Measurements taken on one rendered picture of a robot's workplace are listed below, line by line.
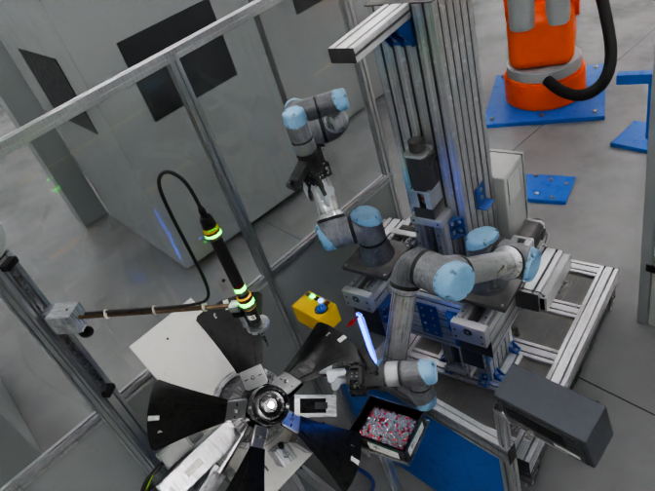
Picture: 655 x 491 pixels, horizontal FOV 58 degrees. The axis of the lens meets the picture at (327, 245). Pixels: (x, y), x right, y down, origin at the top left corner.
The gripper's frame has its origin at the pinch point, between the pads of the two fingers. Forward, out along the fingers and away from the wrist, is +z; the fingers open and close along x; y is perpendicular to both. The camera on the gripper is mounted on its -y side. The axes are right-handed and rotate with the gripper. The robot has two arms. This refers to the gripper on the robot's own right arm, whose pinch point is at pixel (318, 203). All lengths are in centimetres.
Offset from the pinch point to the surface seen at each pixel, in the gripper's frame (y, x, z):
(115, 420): -94, 30, 42
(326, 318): -16.1, -3.5, 42.6
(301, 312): -19.5, 6.5, 41.4
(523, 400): -19, -90, 25
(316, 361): -39, -27, 29
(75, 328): -87, 20, -5
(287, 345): -14, 46, 90
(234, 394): -63, -12, 30
